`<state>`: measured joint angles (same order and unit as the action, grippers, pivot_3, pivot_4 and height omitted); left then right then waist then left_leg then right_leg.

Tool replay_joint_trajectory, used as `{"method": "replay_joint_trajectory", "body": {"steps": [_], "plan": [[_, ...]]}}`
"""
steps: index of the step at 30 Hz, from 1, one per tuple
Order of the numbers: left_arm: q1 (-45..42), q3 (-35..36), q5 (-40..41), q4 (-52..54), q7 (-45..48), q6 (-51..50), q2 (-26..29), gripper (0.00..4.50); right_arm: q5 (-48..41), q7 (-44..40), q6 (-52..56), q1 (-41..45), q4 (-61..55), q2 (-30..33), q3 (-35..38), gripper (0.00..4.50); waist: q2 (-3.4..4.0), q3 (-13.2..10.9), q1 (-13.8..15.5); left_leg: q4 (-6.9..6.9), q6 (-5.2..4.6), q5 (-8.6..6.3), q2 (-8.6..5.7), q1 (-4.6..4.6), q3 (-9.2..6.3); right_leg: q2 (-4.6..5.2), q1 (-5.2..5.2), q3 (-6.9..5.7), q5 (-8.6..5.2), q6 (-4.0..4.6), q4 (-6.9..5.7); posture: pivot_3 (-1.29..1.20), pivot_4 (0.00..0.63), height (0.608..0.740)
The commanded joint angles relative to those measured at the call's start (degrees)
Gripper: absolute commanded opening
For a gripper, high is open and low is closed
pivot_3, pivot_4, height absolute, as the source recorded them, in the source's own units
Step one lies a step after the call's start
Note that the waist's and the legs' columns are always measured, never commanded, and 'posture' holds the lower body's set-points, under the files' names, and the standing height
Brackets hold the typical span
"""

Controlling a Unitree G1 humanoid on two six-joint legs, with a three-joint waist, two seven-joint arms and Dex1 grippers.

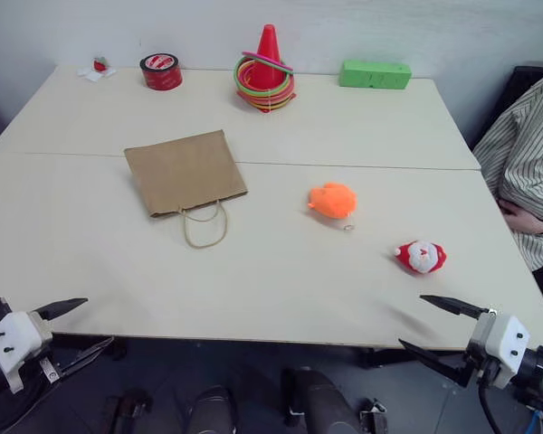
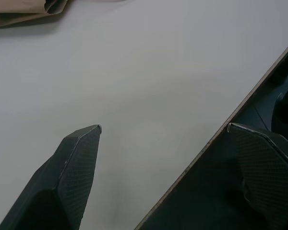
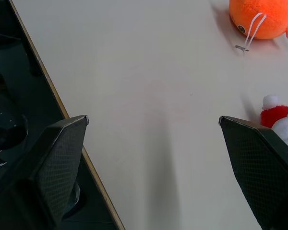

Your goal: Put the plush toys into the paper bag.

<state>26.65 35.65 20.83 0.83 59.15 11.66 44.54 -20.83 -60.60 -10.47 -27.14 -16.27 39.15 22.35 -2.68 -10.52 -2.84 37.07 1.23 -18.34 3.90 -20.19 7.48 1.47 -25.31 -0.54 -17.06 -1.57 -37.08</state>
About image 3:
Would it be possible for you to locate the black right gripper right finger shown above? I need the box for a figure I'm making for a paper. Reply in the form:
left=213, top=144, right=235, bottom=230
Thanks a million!
left=218, top=115, right=288, bottom=230

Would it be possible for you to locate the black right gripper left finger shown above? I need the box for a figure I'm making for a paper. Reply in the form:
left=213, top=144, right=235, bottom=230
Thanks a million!
left=0, top=115, right=90, bottom=230

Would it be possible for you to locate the red white santa plush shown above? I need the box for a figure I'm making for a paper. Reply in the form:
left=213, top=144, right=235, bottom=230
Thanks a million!
left=260, top=94, right=288, bottom=155

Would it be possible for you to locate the orange plush toy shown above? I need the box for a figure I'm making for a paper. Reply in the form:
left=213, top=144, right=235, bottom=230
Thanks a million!
left=228, top=0, right=288, bottom=53

